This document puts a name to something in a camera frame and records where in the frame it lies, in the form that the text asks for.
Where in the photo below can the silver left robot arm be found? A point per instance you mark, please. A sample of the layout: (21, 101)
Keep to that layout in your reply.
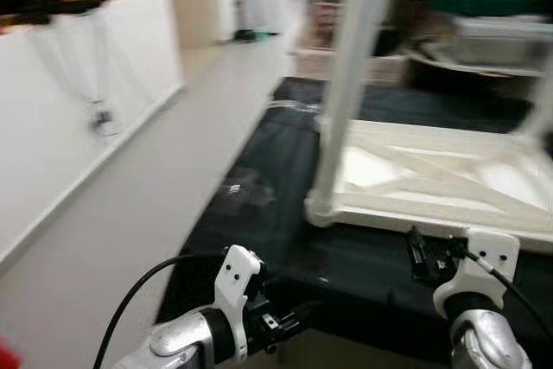
(173, 339)

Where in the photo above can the black tablecloth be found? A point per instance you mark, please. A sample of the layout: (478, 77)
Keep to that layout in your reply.
(251, 213)

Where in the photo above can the clear tape piece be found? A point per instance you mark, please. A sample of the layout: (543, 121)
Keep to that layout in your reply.
(289, 107)
(242, 192)

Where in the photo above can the beige cloth covered bench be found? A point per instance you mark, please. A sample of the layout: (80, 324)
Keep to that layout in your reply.
(311, 65)

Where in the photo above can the clear plastic storage container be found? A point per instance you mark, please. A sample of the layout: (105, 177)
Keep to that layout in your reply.
(501, 41)

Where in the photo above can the black power adapter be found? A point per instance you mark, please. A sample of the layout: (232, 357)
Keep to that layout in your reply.
(104, 117)

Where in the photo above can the red plastic stool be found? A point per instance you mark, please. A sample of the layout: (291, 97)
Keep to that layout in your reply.
(7, 356)

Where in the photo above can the black floor mop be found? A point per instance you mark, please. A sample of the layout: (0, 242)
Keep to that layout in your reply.
(251, 35)

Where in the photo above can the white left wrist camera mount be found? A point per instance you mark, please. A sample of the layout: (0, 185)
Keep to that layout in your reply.
(238, 287)

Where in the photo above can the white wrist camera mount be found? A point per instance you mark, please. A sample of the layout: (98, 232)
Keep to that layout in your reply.
(238, 287)
(488, 252)

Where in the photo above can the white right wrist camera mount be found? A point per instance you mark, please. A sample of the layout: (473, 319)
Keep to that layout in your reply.
(488, 252)

